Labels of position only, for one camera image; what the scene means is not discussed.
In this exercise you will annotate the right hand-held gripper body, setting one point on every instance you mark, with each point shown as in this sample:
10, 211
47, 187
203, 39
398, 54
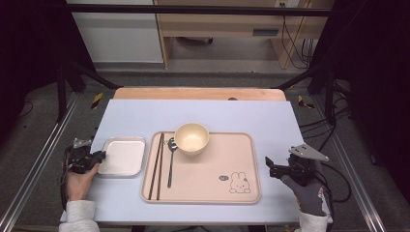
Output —
301, 169

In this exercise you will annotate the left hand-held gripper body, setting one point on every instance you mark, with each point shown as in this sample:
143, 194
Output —
80, 159

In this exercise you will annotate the square white plate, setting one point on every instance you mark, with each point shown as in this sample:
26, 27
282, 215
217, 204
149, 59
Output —
122, 158

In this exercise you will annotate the brown chopstick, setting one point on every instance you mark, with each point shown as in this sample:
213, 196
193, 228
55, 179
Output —
154, 167
160, 167

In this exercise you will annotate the beige tray with rabbit print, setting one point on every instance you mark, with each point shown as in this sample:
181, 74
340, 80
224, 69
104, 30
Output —
209, 180

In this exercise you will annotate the metal spoon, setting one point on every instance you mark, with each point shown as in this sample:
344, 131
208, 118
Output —
172, 145

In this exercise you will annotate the cream bowl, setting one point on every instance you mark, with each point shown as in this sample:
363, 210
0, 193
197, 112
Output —
191, 138

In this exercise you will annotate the person's left hand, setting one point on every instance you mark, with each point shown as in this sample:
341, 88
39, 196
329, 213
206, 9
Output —
77, 187

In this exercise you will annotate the person's right hand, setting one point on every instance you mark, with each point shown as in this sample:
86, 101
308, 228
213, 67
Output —
309, 199

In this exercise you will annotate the yellow black tape strip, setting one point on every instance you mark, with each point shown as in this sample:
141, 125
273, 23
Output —
96, 100
303, 102

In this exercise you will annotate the black metal stand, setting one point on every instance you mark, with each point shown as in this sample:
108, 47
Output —
61, 90
329, 96

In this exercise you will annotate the wooden table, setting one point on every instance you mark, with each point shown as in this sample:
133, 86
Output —
193, 93

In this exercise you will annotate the dark curtain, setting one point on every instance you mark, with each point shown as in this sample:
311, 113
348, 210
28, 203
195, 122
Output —
29, 48
377, 80

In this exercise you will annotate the white cabinet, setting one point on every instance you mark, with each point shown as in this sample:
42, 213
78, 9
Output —
119, 38

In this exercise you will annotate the grey chair base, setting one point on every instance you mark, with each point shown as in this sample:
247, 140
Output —
196, 41

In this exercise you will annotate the wooden desk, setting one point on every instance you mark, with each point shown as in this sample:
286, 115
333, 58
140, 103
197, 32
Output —
219, 24

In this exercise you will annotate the black horizontal bar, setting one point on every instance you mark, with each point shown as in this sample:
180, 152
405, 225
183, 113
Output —
193, 9

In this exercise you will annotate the aluminium rail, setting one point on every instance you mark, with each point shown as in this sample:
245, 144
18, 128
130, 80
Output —
38, 161
354, 180

